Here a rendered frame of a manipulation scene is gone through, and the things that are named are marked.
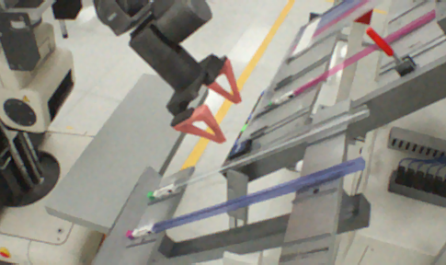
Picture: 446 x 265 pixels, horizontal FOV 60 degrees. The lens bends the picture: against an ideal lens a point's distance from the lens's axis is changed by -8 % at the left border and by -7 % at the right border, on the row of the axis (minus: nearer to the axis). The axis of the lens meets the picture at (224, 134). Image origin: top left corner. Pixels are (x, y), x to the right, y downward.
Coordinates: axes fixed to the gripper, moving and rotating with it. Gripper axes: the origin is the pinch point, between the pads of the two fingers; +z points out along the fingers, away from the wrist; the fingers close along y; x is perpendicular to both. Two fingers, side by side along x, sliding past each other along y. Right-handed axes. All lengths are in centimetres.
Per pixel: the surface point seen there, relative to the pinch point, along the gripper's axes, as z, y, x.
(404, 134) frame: 51, 41, -6
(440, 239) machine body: 60, 11, -11
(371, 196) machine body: 48, 20, 2
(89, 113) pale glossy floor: 3, 86, 143
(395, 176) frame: 49, 25, -4
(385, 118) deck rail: 19.1, 9.5, -17.6
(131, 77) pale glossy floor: 9, 122, 138
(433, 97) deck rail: 18.4, 9.1, -27.0
